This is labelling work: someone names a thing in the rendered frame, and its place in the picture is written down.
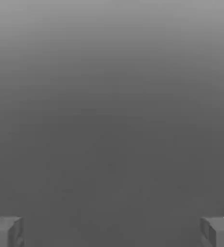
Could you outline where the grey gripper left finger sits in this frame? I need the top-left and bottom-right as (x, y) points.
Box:
(0, 216), (25, 247)

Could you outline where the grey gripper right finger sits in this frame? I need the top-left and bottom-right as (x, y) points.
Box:
(199, 216), (224, 247)

